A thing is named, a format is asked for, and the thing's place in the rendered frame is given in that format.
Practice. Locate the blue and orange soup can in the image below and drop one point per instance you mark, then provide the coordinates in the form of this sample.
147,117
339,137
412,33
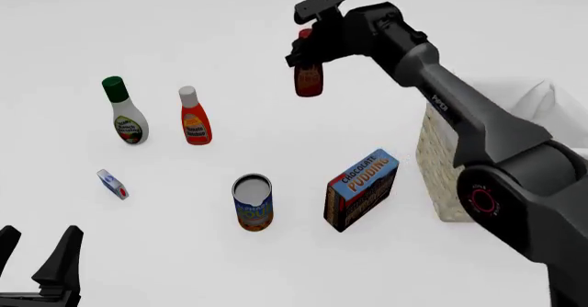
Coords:
252,202

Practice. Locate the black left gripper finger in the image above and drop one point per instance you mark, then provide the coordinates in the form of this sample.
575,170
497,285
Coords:
59,262
7,243

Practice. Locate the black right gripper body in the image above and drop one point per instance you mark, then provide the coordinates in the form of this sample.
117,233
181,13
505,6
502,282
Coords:
330,40

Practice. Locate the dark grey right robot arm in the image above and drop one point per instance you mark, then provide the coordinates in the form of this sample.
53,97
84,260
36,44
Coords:
496,138

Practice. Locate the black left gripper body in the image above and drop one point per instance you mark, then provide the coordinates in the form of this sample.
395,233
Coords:
34,299

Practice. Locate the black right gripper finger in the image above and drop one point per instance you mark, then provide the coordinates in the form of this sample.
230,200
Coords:
304,51

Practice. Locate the small flat plate on stalk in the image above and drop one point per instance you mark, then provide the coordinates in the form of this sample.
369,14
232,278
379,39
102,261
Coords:
320,3

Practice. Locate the white wicker basket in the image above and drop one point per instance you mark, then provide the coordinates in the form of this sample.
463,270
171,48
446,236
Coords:
436,169

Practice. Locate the small white and blue box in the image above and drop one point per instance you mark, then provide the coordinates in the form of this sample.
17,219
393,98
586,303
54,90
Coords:
113,184

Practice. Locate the brown bbq sauce bottle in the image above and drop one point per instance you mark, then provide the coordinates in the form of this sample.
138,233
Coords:
308,79

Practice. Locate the white ranch dressing bottle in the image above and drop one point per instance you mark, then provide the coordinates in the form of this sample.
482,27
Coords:
127,117

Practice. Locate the red ketchup bottle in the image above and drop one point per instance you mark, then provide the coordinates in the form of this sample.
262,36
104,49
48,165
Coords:
195,121

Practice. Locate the chocolate pudding box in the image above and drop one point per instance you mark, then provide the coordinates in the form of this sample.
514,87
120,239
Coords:
360,191

